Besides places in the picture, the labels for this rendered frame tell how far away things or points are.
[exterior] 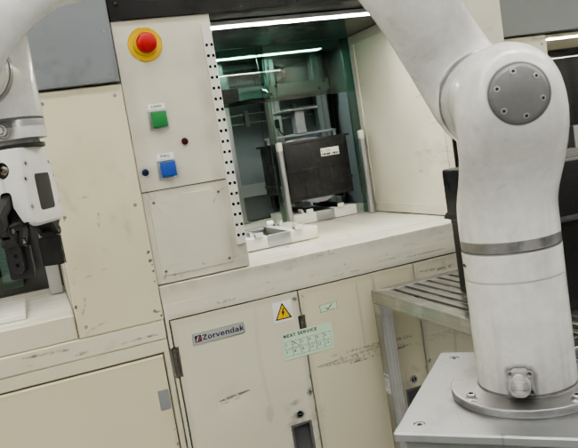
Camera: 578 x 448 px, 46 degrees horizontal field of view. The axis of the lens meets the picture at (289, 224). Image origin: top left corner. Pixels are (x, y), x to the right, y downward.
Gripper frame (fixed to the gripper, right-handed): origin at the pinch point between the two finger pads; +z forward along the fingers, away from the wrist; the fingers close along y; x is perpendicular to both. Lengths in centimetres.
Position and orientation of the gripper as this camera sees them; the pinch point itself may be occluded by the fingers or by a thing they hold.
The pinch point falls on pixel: (38, 264)
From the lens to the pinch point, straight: 94.8
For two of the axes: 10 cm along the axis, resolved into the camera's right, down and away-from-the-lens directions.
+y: 0.7, -1.2, 9.9
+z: 1.6, 9.8, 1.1
